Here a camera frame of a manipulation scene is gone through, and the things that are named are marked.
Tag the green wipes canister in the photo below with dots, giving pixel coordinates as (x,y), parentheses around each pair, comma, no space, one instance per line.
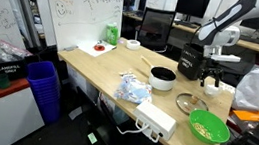
(111,35)

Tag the dark green cup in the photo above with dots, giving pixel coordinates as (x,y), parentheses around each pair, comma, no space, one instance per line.
(1,82)

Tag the small leaning whiteboard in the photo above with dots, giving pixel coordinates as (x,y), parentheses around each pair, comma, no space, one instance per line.
(155,1)

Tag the glass lid wooden knob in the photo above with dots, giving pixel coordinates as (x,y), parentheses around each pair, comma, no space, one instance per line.
(185,105)

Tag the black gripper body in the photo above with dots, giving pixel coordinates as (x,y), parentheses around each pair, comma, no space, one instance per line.
(213,66)

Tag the whiteboard with smiley drawing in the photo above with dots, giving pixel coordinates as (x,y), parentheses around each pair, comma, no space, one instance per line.
(83,16)

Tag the crumpled clear plastic bag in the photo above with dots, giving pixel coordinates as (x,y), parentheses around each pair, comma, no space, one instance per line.
(3,51)

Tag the black floor device green sticker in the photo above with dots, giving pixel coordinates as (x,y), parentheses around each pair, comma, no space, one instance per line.
(101,136)

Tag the red tape roll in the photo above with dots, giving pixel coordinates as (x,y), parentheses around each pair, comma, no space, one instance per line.
(98,50)

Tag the white paper sheet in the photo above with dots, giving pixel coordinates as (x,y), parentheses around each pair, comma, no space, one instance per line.
(87,47)

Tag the white round container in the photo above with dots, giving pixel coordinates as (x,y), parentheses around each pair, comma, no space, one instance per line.
(132,48)

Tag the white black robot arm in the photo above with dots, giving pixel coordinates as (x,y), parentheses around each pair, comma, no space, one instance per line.
(231,15)

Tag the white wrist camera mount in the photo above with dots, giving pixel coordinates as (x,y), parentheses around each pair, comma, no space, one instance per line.
(227,58)

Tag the marshmallow bag blue white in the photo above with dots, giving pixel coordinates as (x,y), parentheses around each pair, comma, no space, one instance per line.
(133,91)

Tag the black bin holding clutter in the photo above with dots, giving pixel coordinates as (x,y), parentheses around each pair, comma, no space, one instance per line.
(7,68)

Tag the black mesh office chair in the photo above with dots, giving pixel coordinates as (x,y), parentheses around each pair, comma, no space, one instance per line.
(155,27)

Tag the black keyboard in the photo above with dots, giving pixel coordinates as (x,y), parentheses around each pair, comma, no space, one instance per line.
(186,24)

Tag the black computer monitor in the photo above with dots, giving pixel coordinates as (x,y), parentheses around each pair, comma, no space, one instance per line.
(192,5)

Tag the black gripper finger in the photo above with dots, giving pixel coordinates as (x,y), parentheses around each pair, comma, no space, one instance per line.
(203,78)
(218,79)

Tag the white table label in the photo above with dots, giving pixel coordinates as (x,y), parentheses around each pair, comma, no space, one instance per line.
(227,87)

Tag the blue stacked bins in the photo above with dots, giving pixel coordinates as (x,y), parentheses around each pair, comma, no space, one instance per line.
(45,88)

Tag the small sugar packet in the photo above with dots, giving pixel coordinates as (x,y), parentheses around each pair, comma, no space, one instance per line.
(123,73)
(131,72)

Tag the orange folder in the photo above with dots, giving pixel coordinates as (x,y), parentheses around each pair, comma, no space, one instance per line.
(258,116)

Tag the white power box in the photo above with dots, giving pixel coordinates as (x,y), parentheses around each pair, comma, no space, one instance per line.
(157,120)

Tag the clear bowl with marshmallows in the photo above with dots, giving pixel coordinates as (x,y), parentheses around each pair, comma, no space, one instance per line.
(212,91)

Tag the green plastic bowl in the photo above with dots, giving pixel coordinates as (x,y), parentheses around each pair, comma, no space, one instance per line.
(210,125)

